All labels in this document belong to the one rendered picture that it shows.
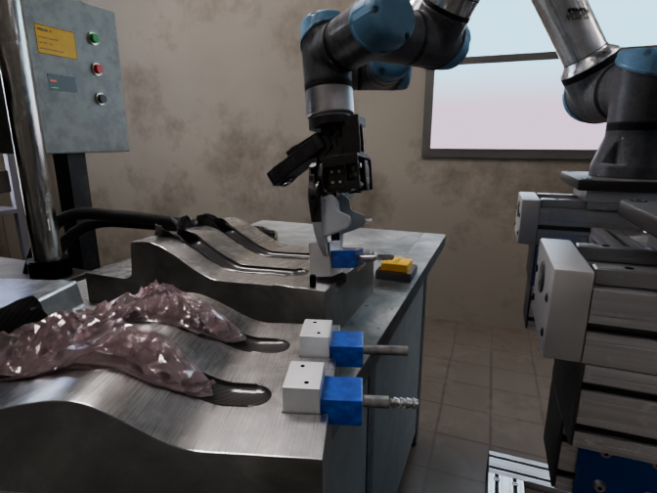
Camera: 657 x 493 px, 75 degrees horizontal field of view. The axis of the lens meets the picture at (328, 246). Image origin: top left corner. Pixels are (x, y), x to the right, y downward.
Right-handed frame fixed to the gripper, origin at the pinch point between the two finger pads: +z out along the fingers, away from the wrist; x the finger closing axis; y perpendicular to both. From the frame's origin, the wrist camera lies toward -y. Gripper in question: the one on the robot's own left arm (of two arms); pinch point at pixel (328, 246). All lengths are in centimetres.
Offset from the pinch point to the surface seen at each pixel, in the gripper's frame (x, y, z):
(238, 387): -27.2, -0.2, 12.6
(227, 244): 5.8, -23.8, -1.1
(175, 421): -35.3, -1.3, 12.4
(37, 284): -24.5, -34.4, 1.5
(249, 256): 6.4, -19.4, 1.7
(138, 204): 193, -241, -27
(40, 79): 11, -79, -45
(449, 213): 200, -4, -2
